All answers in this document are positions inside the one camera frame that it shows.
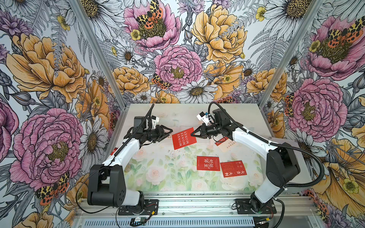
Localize red card white characters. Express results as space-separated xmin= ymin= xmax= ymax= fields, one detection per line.
xmin=196 ymin=156 xmax=221 ymax=172

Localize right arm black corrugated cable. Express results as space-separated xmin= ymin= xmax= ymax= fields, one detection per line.
xmin=207 ymin=101 xmax=326 ymax=228

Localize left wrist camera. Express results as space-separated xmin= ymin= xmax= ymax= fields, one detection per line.
xmin=134 ymin=116 xmax=159 ymax=130

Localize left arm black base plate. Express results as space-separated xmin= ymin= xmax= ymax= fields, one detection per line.
xmin=117 ymin=199 xmax=159 ymax=216

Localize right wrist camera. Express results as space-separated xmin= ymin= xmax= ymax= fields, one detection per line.
xmin=197 ymin=112 xmax=214 ymax=126

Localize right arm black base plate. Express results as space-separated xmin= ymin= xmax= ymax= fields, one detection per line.
xmin=235 ymin=198 xmax=277 ymax=214

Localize pink elephant photo album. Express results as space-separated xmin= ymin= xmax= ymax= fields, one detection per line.
xmin=159 ymin=125 xmax=209 ymax=150

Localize red box at left edge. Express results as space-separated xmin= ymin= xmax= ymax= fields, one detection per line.
xmin=111 ymin=148 xmax=118 ymax=156

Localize red money money card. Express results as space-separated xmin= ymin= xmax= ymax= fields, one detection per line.
xmin=172 ymin=127 xmax=197 ymax=150

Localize aluminium front rail frame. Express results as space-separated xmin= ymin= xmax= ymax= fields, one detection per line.
xmin=73 ymin=192 xmax=326 ymax=228

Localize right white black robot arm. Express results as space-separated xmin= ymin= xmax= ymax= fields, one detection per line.
xmin=191 ymin=108 xmax=300 ymax=213

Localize red card gold characters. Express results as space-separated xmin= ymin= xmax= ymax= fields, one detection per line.
xmin=220 ymin=161 xmax=247 ymax=178

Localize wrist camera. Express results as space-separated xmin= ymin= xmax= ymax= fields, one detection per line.
xmin=134 ymin=116 xmax=159 ymax=130
xmin=197 ymin=112 xmax=214 ymax=126

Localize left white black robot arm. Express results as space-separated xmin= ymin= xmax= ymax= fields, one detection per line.
xmin=87 ymin=116 xmax=173 ymax=214

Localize red and pink card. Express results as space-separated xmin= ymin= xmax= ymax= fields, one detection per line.
xmin=215 ymin=137 xmax=236 ymax=153

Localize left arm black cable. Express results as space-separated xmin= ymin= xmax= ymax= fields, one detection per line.
xmin=75 ymin=104 xmax=155 ymax=214

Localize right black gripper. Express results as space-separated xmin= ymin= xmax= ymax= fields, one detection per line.
xmin=191 ymin=123 xmax=222 ymax=140

